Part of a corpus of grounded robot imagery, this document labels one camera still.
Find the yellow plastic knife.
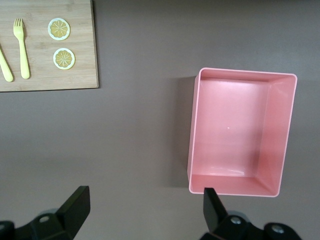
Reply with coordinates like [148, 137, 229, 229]
[0, 44, 14, 83]

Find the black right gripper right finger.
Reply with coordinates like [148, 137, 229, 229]
[202, 187, 301, 240]

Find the yellow plastic fork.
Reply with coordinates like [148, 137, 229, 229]
[12, 18, 31, 80]

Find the wooden cutting board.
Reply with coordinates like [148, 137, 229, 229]
[0, 0, 100, 93]

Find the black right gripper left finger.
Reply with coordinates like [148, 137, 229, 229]
[14, 185, 91, 240]

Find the lemon slice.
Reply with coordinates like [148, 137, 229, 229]
[52, 47, 76, 71]
[47, 17, 71, 41]

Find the pink plastic bin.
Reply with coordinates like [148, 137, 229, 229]
[186, 66, 298, 199]

